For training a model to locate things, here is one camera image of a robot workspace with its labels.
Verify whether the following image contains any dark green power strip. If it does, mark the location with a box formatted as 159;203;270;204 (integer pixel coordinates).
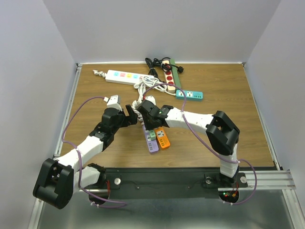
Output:
169;59;181;88

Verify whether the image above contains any teal power strip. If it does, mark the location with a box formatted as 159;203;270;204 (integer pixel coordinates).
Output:
175;90;203;102

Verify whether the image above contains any white multicolour power strip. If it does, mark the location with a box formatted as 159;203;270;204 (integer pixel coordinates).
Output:
103;70;153;85

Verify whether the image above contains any orange power strip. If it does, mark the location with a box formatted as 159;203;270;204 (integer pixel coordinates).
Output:
154;127;171;149

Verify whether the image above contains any purple power strip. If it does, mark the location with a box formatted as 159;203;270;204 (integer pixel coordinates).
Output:
142;125;159;154

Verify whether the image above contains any black power cord bundle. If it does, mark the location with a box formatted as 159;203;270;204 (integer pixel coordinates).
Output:
144;56;185;84

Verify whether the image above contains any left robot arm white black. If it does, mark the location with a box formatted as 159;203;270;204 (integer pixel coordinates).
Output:
33;105;137;209

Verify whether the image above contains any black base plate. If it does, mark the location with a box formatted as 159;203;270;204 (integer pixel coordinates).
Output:
86;167;248;199

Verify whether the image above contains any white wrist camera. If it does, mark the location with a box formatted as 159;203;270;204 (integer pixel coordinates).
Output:
145;95;156;105
107;95;122;111

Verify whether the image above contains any left aluminium rail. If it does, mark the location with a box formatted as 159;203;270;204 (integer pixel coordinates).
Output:
53;63;82;159

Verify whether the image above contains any white coiled cord purple strip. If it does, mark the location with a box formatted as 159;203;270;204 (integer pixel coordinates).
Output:
132;100;144;125

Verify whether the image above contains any beige red power strip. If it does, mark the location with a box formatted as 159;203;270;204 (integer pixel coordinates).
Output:
162;59;176;94

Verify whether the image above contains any green charger plug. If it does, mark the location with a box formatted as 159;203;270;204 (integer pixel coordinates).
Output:
149;130;156;141

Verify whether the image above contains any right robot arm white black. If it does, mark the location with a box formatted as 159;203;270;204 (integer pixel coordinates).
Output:
136;99;240;178

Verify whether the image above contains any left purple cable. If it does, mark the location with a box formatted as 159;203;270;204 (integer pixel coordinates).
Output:
61;95;128;209

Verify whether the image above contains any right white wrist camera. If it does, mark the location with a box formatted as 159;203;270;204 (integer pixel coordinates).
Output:
145;95;156;105

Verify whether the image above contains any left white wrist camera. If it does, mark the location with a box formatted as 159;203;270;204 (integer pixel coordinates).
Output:
107;95;122;111

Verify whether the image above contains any white cord bundle centre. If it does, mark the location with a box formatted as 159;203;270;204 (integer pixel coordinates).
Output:
133;75;177;105

